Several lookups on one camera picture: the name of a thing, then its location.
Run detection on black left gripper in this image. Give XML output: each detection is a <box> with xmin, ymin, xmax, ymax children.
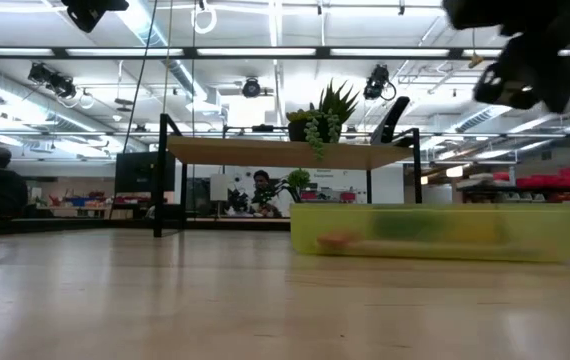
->
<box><xmin>61</xmin><ymin>0</ymin><xmax>131</xmax><ymax>34</ymax></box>

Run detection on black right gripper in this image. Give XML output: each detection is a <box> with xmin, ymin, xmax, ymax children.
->
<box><xmin>442</xmin><ymin>0</ymin><xmax>570</xmax><ymax>114</ymax></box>

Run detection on yellow green crayon box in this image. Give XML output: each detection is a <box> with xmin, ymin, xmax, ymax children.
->
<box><xmin>444</xmin><ymin>212</ymin><xmax>500</xmax><ymax>245</ymax></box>

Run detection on yellow translucent plastic box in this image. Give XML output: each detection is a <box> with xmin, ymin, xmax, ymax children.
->
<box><xmin>289</xmin><ymin>202</ymin><xmax>570</xmax><ymax>264</ymax></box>

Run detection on green-handled scissors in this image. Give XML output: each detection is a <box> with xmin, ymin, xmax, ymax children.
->
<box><xmin>370</xmin><ymin>208</ymin><xmax>447</xmax><ymax>242</ymax></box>

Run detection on orange pencil pink eraser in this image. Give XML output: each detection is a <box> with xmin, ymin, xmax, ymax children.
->
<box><xmin>316</xmin><ymin>230</ymin><xmax>541</xmax><ymax>257</ymax></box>

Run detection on black stapler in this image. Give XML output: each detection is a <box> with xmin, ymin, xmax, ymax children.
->
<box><xmin>369</xmin><ymin>95</ymin><xmax>413</xmax><ymax>148</ymax></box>

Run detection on black monitor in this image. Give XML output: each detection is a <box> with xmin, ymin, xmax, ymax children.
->
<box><xmin>114</xmin><ymin>151</ymin><xmax>176</xmax><ymax>194</ymax></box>

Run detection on potted succulent plant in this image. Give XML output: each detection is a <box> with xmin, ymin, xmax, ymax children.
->
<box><xmin>285</xmin><ymin>78</ymin><xmax>361</xmax><ymax>160</ymax></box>

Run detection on person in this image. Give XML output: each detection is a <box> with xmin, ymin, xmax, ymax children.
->
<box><xmin>0</xmin><ymin>146</ymin><xmax>30</xmax><ymax>220</ymax></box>
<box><xmin>248</xmin><ymin>169</ymin><xmax>282</xmax><ymax>218</ymax></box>

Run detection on small green background plant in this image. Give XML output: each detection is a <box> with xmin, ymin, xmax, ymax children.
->
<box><xmin>284</xmin><ymin>168</ymin><xmax>313</xmax><ymax>204</ymax></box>

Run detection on yellow hanging cord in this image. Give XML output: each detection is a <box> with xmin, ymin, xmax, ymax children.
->
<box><xmin>467</xmin><ymin>27</ymin><xmax>485</xmax><ymax>70</ymax></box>

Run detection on black ceiling camera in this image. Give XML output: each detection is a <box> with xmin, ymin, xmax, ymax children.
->
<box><xmin>241</xmin><ymin>76</ymin><xmax>263</xmax><ymax>99</ymax></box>
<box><xmin>27</xmin><ymin>62</ymin><xmax>78</xmax><ymax>100</ymax></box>
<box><xmin>362</xmin><ymin>63</ymin><xmax>397</xmax><ymax>102</ymax></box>

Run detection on black hanging cable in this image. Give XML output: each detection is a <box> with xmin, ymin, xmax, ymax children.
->
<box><xmin>122</xmin><ymin>0</ymin><xmax>160</xmax><ymax>154</ymax></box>

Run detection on thin beige hanging cord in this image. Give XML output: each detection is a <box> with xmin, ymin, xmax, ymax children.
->
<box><xmin>162</xmin><ymin>0</ymin><xmax>174</xmax><ymax>116</ymax></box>

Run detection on white cable loop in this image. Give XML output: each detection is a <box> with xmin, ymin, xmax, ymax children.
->
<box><xmin>190</xmin><ymin>0</ymin><xmax>218</xmax><ymax>36</ymax></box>

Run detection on black aluminium table frame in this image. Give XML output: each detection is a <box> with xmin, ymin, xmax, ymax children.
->
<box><xmin>0</xmin><ymin>46</ymin><xmax>570</xmax><ymax>239</ymax></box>

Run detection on wooden table with black frame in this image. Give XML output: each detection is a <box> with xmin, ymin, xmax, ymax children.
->
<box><xmin>153</xmin><ymin>113</ymin><xmax>424</xmax><ymax>239</ymax></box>

